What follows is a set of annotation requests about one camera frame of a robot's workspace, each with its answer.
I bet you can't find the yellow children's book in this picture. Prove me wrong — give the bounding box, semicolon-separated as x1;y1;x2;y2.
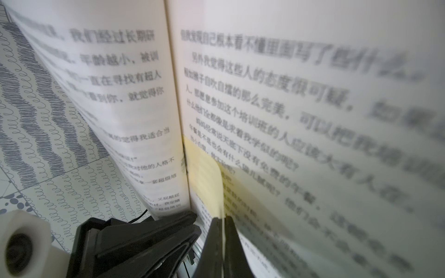
1;1;445;278

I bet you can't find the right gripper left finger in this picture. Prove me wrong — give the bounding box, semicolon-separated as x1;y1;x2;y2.
193;218;223;278

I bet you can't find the yellow sticky note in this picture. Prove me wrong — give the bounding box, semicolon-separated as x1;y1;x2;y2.
183;137;224;218

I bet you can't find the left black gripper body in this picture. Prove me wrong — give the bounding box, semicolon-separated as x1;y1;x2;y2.
66;211;201;278

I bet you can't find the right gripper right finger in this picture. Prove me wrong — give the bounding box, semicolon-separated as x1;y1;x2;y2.
224;216;254;278

